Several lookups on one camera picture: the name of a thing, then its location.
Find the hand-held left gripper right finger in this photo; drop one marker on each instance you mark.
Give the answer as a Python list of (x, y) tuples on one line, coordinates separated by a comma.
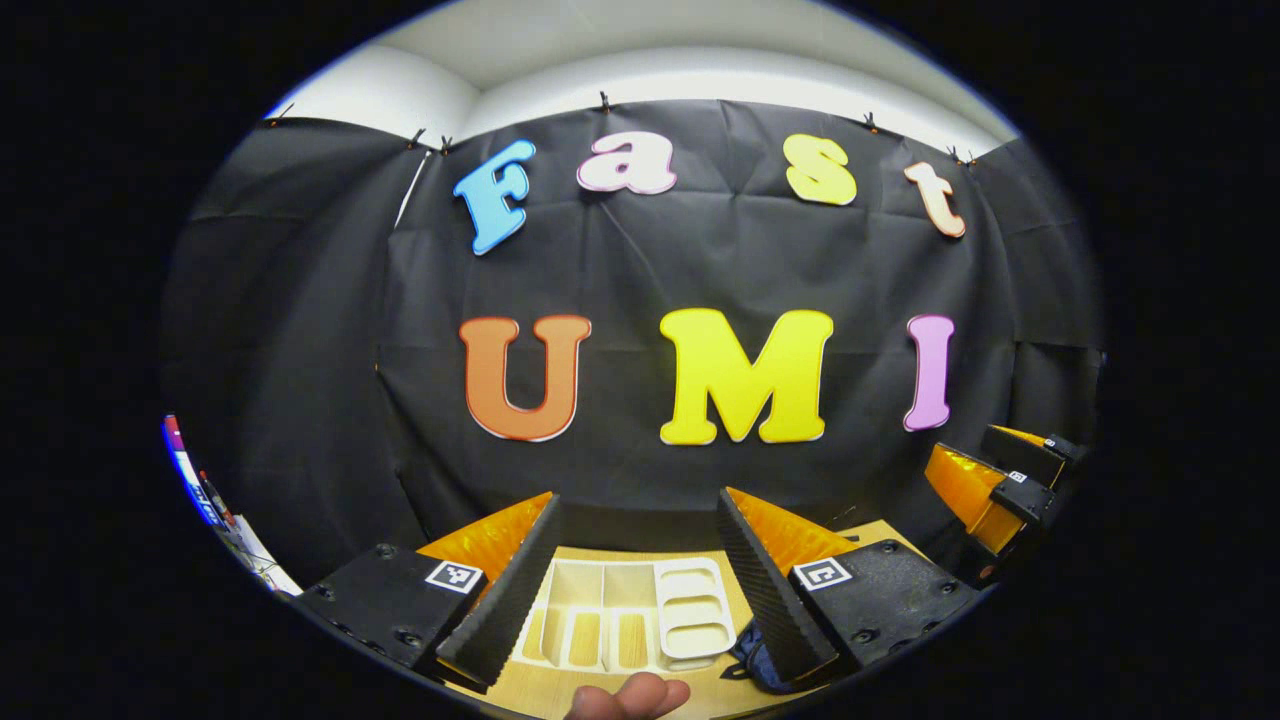
[(765, 600)]

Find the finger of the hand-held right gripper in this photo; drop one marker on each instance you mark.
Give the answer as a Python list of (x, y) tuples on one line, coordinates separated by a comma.
[(1025, 497), (1020, 452)]

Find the blue schoolbag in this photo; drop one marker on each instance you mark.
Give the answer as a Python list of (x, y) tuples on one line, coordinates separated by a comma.
[(760, 668)]

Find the computer screen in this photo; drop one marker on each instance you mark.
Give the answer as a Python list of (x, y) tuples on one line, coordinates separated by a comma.
[(185, 470)]

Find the white plastic bookshelf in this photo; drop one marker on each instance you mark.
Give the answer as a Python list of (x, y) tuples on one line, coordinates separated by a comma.
[(620, 600)]

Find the row of black cloth clips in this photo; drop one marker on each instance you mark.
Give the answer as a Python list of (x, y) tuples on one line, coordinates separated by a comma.
[(604, 101)]

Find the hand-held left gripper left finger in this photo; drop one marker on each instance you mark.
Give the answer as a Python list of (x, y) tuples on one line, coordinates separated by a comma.
[(515, 600)]

